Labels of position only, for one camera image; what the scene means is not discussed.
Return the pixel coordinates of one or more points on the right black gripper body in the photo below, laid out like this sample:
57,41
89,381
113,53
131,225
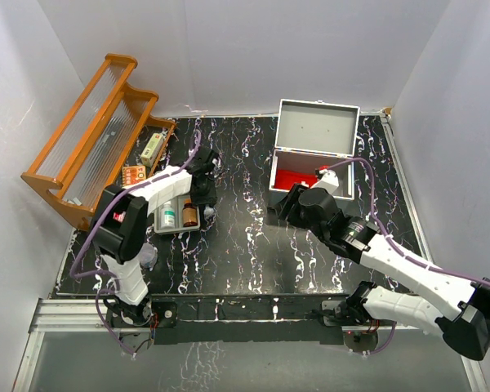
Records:
293,212

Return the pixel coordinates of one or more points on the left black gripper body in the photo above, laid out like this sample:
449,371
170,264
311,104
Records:
207,195

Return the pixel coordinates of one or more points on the blue white bandage roll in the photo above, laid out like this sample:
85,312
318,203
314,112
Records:
208,212

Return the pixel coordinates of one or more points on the brown medicine bottle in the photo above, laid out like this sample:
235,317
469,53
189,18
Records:
189,215

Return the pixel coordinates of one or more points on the white medicine bottle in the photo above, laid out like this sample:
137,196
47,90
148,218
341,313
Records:
167,216

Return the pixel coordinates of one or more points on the red first aid pouch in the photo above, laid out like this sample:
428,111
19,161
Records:
285,179

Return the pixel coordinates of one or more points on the grey plastic tray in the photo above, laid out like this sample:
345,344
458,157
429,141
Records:
178,203

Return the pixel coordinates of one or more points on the grey metal case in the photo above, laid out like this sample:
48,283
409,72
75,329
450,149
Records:
314,134

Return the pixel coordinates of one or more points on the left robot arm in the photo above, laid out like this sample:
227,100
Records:
118,231

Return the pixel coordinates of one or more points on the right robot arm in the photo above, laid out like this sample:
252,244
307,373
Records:
442,303

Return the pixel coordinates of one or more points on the green white medicine box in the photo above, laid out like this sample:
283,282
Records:
151,150

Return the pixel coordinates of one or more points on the orange patterned box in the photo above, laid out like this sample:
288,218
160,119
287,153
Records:
132,175

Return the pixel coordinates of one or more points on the clear round container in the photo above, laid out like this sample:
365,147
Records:
148,256

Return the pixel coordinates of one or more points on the wooden shelf rack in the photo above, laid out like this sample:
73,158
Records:
90,146

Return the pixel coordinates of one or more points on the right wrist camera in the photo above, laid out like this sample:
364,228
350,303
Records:
326,179

